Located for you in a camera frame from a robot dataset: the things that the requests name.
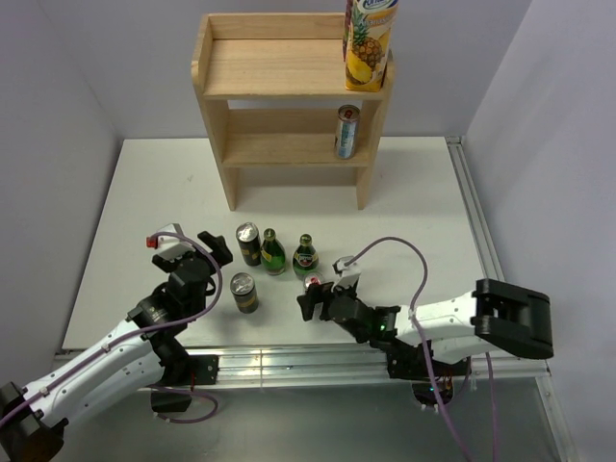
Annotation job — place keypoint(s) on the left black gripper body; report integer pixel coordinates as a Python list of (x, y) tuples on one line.
[(180, 257)]

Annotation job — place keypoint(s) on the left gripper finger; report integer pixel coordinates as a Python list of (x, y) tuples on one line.
[(165, 265), (219, 249)]

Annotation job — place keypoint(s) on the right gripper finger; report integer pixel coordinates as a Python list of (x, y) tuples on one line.
[(308, 302), (326, 299)]

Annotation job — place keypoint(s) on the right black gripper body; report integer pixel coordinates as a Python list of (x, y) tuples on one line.
[(352, 292)]

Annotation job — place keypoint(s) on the silver red-top can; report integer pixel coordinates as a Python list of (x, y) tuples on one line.
[(312, 278), (347, 130)]

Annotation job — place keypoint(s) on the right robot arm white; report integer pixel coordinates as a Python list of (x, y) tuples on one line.
[(493, 316)]

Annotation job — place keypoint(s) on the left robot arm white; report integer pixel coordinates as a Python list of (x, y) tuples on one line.
[(141, 351)]

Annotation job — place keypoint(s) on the wooden two-tier shelf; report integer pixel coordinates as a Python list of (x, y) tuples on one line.
[(268, 56)]

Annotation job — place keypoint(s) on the black can rear left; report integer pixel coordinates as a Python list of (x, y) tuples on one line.
[(248, 238)]

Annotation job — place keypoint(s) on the black can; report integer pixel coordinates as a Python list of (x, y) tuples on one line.
[(243, 290), (248, 238)]

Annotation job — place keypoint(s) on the green glass bottle right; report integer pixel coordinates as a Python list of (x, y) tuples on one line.
[(306, 258)]

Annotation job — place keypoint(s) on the green glass bottle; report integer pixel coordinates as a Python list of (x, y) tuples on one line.
[(306, 258), (273, 256)]

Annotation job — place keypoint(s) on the black can front left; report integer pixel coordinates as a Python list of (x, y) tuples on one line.
[(243, 290)]

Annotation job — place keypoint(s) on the green glass bottle left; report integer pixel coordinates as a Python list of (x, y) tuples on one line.
[(273, 256)]

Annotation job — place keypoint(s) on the pineapple juice carton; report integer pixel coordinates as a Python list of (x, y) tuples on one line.
[(366, 42)]

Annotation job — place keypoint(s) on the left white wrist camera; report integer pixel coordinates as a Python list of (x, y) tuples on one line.
[(167, 245)]

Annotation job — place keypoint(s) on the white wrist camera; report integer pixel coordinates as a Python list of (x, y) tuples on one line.
[(347, 272), (167, 245)]

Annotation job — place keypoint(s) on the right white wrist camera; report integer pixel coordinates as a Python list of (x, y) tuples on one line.
[(347, 272)]

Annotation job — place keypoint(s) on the front aluminium rail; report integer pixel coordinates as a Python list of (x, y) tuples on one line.
[(328, 365)]

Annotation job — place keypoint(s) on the aluminium rail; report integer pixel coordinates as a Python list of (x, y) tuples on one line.
[(484, 244), (328, 365)]

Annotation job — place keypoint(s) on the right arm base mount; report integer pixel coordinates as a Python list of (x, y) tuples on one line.
[(409, 363)]

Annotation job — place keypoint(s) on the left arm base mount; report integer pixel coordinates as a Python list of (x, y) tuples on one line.
[(199, 370)]

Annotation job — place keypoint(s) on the right side aluminium rail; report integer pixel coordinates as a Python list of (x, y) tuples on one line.
[(484, 244)]

